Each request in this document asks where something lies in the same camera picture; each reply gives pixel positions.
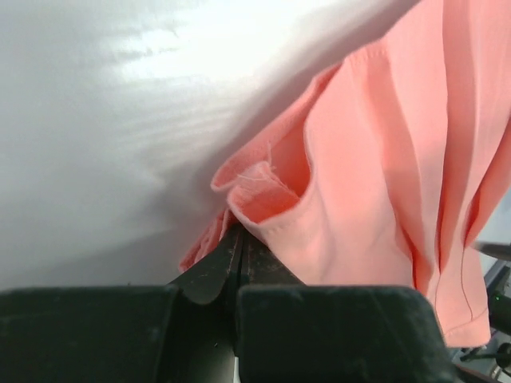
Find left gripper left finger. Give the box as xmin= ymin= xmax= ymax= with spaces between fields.
xmin=1 ymin=226 xmax=244 ymax=382

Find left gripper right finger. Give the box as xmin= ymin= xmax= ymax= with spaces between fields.
xmin=236 ymin=230 xmax=456 ymax=382

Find pink pleated skirt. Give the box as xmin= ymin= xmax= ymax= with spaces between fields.
xmin=180 ymin=1 xmax=510 ymax=347

